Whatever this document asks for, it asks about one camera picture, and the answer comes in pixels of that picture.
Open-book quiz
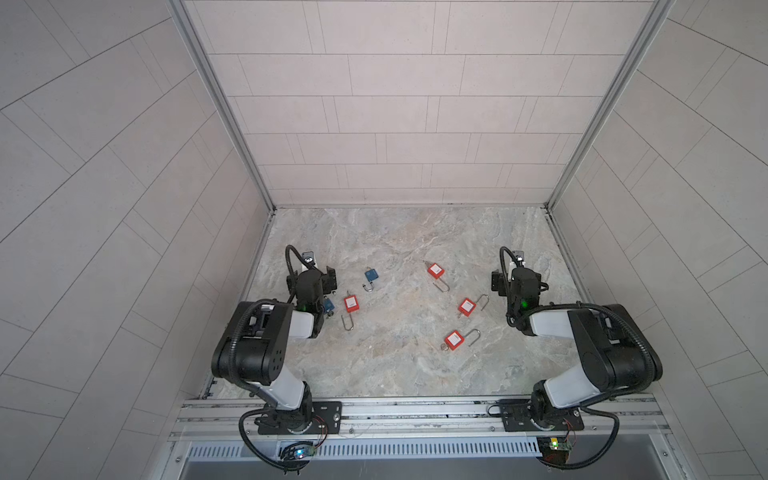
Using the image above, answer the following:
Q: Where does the red padlock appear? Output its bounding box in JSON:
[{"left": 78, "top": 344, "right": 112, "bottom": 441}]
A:
[
  {"left": 440, "top": 328, "right": 482, "bottom": 351},
  {"left": 423, "top": 260, "right": 451, "bottom": 293},
  {"left": 457, "top": 293, "right": 489, "bottom": 318},
  {"left": 341, "top": 291, "right": 360, "bottom": 332}
]

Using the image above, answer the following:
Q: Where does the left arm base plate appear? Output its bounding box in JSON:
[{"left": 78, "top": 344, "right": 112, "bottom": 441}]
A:
[{"left": 254, "top": 401, "right": 343, "bottom": 435}]

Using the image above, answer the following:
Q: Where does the right green circuit board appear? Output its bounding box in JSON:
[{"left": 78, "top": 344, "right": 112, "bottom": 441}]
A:
[{"left": 537, "top": 437, "right": 573, "bottom": 465}]

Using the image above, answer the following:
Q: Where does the aluminium mounting rail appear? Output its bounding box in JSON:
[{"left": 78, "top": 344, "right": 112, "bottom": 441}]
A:
[{"left": 169, "top": 393, "right": 671, "bottom": 444}]

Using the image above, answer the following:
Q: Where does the green circuit board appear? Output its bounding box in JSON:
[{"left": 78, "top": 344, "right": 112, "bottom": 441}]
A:
[
  {"left": 537, "top": 437, "right": 573, "bottom": 465},
  {"left": 280, "top": 441, "right": 317, "bottom": 462}
]

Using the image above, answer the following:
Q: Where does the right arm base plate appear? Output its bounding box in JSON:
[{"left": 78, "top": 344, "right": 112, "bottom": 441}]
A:
[{"left": 487, "top": 399, "right": 584, "bottom": 434}]

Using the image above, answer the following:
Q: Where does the left green circuit board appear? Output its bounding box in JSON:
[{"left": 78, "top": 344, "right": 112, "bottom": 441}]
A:
[{"left": 280, "top": 441, "right": 317, "bottom": 462}]

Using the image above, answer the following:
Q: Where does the white slotted cable duct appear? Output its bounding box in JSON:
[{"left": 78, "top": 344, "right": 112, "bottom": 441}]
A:
[{"left": 188, "top": 437, "right": 543, "bottom": 461}]

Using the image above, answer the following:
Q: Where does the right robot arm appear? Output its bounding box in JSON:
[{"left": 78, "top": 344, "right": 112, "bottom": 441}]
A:
[{"left": 491, "top": 246, "right": 663, "bottom": 431}]

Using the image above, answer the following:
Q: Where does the small blue padlock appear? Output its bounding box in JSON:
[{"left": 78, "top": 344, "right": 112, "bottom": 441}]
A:
[{"left": 363, "top": 268, "right": 379, "bottom": 292}]

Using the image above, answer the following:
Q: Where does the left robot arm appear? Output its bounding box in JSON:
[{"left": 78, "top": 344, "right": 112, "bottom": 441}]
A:
[{"left": 211, "top": 245, "right": 337, "bottom": 434}]

